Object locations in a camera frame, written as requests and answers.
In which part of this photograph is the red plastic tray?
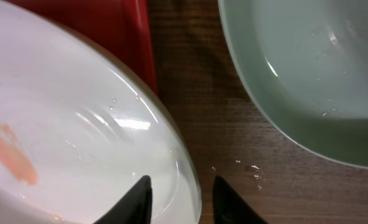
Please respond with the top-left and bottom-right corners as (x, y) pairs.
(8, 0), (157, 93)

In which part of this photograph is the mint green plate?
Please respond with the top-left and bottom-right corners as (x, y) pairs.
(218, 0), (368, 169)

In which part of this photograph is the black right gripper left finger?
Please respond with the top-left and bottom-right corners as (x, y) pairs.
(94, 175), (152, 224)

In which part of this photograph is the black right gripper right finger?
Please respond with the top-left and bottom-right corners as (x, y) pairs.
(213, 175), (267, 224)

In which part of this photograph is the white plate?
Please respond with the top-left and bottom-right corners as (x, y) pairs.
(0, 1), (202, 223)

